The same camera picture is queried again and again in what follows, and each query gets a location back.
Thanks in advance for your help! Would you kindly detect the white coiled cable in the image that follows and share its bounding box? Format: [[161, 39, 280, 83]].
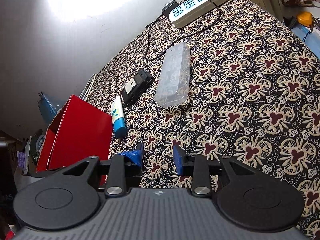
[[79, 73, 97, 103]]

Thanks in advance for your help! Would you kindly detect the clear plastic case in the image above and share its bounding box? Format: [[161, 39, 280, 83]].
[[155, 42, 191, 108]]

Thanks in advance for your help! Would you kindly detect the white tube blue cap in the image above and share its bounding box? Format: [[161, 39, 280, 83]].
[[111, 96, 127, 139]]

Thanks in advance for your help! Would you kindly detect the blue plastic bag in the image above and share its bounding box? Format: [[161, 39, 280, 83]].
[[37, 92, 64, 125]]

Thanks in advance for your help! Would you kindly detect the black power adapter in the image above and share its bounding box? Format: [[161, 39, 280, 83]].
[[162, 0, 179, 18]]

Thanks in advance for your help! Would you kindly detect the floral patterned cloth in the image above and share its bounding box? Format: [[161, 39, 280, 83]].
[[89, 0, 319, 239]]

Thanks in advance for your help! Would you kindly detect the red cardboard box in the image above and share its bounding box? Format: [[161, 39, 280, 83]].
[[36, 95, 113, 172]]

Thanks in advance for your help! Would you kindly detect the black rectangular device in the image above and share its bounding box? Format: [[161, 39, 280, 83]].
[[121, 69, 154, 107]]

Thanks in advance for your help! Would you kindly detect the black thin cable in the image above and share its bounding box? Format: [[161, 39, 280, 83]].
[[144, 0, 222, 62]]

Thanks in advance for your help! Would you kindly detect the white power strip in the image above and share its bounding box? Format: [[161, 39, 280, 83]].
[[169, 0, 226, 29]]

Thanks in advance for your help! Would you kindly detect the orange round object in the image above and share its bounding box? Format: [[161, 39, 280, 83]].
[[296, 11, 313, 28]]

